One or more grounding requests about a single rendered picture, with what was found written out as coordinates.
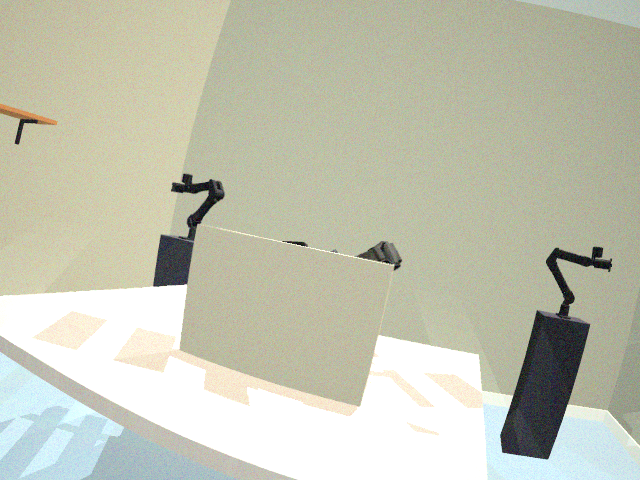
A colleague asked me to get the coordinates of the beige flat rectangular board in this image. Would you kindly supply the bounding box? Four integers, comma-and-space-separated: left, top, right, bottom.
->
179, 224, 395, 407

